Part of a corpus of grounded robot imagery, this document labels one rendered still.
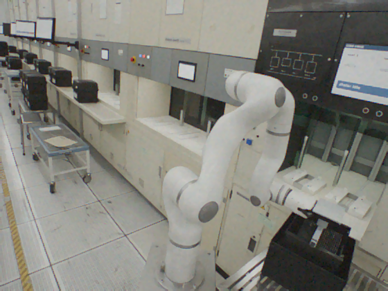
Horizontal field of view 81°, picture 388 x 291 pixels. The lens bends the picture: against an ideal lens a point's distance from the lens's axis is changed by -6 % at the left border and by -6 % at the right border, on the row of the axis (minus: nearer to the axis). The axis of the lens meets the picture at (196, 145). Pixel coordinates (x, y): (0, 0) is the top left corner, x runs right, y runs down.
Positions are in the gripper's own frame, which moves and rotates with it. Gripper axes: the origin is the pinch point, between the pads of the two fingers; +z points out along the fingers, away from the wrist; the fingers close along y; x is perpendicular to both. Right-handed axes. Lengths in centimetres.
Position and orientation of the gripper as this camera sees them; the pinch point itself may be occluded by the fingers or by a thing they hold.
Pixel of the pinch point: (326, 214)
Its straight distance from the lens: 103.2
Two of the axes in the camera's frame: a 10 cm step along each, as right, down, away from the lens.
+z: 7.7, 3.2, -5.5
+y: -6.2, 2.1, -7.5
